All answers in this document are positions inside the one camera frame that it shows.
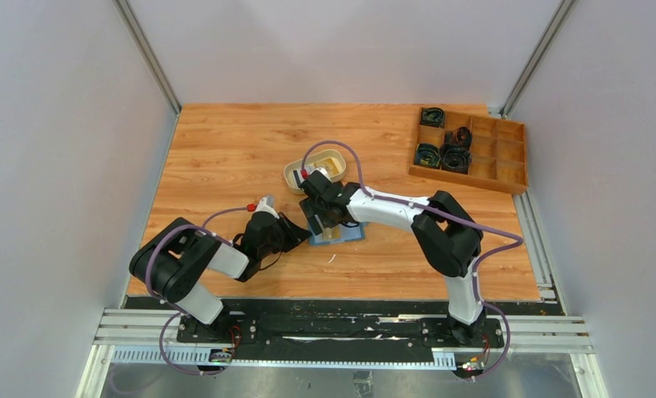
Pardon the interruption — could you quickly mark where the wooden compartment organizer box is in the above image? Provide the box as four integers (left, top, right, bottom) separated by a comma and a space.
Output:
408, 106, 528, 195

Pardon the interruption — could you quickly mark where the grey striped credit card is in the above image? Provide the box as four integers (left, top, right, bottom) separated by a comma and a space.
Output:
289, 168, 304, 189

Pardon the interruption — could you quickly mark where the gold yellow credit card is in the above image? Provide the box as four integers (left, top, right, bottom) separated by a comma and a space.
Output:
321, 226, 342, 242

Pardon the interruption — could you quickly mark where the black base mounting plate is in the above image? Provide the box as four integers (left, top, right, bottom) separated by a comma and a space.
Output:
95, 297, 584, 370

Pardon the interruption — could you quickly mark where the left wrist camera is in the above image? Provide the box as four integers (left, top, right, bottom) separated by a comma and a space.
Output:
245, 195, 279, 219

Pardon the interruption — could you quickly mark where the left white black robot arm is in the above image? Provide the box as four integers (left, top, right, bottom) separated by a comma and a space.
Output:
129, 211, 312, 342

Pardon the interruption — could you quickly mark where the cream oval tray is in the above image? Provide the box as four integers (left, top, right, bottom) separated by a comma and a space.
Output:
284, 149, 347, 195

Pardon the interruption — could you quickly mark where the rolled dark belt left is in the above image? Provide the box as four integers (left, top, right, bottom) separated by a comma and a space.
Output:
413, 143, 440, 169

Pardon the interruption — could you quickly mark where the aluminium rail frame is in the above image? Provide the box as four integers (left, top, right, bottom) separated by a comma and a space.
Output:
76, 309, 609, 397

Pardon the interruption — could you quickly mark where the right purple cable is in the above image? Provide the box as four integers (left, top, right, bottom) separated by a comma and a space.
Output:
299, 140, 524, 380

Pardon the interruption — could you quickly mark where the rolled black belt top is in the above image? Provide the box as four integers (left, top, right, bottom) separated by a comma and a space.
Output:
420, 107, 445, 128

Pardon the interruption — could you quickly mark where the blue leather card holder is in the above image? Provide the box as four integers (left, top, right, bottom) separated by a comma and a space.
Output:
309, 224, 366, 246

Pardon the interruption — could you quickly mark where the yellow card in tray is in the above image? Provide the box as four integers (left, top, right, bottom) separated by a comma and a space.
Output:
315, 157, 343, 178

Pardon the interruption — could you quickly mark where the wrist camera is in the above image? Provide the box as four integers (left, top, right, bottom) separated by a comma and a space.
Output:
245, 195, 279, 219
300, 167, 330, 180

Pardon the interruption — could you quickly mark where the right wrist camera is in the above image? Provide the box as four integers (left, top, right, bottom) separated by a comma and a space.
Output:
300, 167, 330, 180

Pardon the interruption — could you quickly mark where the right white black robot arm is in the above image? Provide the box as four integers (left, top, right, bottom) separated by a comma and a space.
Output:
299, 170, 486, 347

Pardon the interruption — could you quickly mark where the rolled black belt middle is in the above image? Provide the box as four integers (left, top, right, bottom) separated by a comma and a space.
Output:
444, 126, 473, 149

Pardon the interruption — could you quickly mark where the rolled black belt large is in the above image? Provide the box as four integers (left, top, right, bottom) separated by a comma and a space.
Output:
440, 145, 472, 174

